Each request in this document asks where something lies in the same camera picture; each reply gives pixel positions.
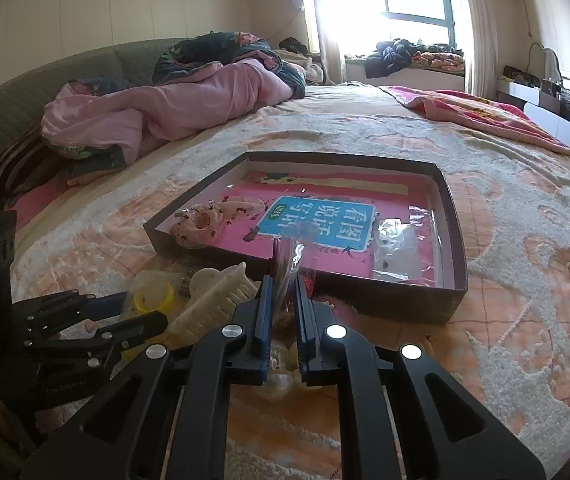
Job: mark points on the folded orange bedding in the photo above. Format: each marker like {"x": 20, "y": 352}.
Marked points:
{"x": 440, "y": 60}

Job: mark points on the green padded headboard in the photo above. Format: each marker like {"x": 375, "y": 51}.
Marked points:
{"x": 40, "y": 80}

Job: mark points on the brown cardboard box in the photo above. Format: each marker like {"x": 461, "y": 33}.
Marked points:
{"x": 390, "y": 302}

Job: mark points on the pink book with blue label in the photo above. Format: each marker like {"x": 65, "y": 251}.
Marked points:
{"x": 315, "y": 225}

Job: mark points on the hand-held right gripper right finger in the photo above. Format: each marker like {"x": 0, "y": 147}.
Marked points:
{"x": 305, "y": 330}

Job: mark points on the pink floral scrunchie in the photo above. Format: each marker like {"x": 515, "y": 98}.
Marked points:
{"x": 200, "y": 225}

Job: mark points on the pile of dark clothes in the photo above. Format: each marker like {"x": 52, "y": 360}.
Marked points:
{"x": 390, "y": 57}

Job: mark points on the heap of clothes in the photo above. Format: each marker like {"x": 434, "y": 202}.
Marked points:
{"x": 295, "y": 47}

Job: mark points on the large clear plastic bag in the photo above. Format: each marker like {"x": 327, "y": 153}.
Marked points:
{"x": 400, "y": 255}

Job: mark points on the pale curtain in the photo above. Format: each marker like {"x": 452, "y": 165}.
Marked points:
{"x": 480, "y": 35}
{"x": 325, "y": 60}

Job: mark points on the pink and dark floral quilt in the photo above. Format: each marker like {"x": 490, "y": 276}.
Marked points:
{"x": 165, "y": 105}

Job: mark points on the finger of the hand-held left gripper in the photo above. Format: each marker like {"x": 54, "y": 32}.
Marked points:
{"x": 107, "y": 305}
{"x": 135, "y": 330}

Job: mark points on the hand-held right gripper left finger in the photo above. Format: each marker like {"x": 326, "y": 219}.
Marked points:
{"x": 266, "y": 320}

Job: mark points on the black electronic device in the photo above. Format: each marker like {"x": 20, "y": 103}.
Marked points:
{"x": 555, "y": 92}

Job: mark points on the pink printed blanket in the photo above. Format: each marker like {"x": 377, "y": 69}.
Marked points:
{"x": 465, "y": 110}

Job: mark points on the striped pillow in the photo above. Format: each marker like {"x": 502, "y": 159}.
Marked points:
{"x": 15, "y": 160}

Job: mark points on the cream hair claw clip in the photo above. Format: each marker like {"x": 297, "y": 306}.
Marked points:
{"x": 215, "y": 302}

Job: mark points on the white cabinet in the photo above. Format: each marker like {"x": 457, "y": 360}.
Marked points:
{"x": 550, "y": 120}

